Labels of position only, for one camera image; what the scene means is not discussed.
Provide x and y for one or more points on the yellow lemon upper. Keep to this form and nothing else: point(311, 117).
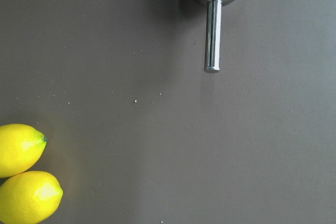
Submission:
point(21, 147)

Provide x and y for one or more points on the yellow lemon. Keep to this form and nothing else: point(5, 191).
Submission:
point(21, 147)
point(30, 197)

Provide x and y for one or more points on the yellow lemon lower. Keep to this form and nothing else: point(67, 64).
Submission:
point(30, 197)

